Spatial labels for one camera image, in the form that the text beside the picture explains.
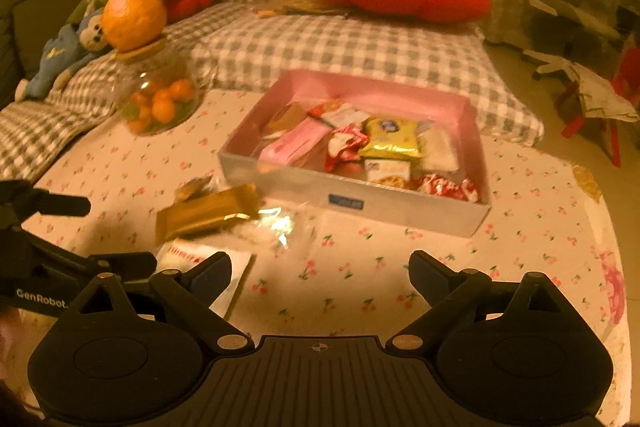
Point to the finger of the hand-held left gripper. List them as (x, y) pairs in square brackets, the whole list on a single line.
[(50, 206), (125, 266)]

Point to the small red cushion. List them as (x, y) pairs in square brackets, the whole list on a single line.
[(192, 2)]

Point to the red and white snack packet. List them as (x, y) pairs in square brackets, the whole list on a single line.
[(345, 149)]

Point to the grey checked pillow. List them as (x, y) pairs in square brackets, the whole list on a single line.
[(350, 42)]

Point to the pink snack packet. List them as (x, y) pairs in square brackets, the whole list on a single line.
[(295, 142)]

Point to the orange patterned snack packet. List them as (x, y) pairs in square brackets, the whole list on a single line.
[(285, 119)]

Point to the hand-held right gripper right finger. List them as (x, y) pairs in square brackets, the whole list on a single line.
[(425, 274)]

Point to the pile of kumquats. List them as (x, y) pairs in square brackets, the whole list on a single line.
[(160, 107)]

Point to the cherry print tablecloth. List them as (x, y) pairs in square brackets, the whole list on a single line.
[(400, 257)]

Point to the clear rice cracker packet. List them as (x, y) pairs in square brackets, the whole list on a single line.
[(439, 149)]

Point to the patterned white cloth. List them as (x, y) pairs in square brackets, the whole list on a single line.
[(600, 94)]

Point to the silver snack packet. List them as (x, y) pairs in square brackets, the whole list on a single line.
[(192, 188)]

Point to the white snack packet red print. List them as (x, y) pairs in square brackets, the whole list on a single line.
[(175, 254)]

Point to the red plastic chair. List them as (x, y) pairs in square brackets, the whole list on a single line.
[(625, 87)]

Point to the large orange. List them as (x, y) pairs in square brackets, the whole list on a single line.
[(132, 17)]

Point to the grey checked blanket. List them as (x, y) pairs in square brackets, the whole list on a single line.
[(50, 122)]

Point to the clear packet with barcode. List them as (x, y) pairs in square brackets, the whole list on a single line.
[(285, 227)]

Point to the small cake packet red label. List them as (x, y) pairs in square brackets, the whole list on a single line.
[(332, 113)]

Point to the wooden jar lid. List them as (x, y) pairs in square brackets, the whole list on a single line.
[(140, 49)]

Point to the gold snack bar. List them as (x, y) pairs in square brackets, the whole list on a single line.
[(205, 212)]

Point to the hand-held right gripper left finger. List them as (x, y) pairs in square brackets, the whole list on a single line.
[(215, 274)]

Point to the blue monkey plush toy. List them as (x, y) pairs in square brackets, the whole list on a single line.
[(55, 52)]

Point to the pink box with silver sides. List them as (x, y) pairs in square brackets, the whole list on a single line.
[(350, 92)]

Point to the round glass jar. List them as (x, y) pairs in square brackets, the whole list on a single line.
[(150, 72)]

